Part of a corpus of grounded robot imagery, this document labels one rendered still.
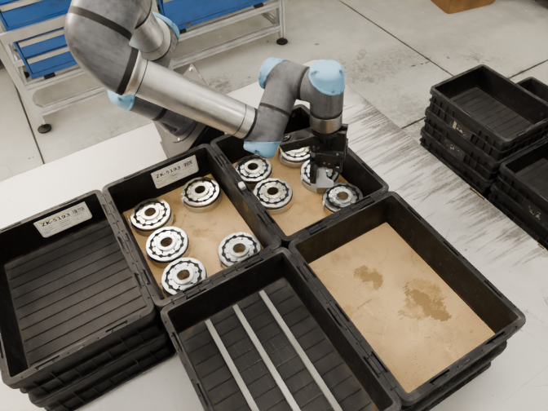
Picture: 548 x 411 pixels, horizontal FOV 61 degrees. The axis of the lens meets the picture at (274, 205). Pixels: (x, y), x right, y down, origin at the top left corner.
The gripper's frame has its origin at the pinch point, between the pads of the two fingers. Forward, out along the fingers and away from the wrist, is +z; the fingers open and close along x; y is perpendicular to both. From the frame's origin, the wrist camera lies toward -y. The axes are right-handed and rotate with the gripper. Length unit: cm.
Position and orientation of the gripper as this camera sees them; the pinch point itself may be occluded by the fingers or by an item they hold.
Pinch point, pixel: (315, 181)
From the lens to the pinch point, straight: 125.2
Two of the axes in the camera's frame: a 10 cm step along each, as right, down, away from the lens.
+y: 9.5, 1.9, -2.4
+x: 3.0, -7.4, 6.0
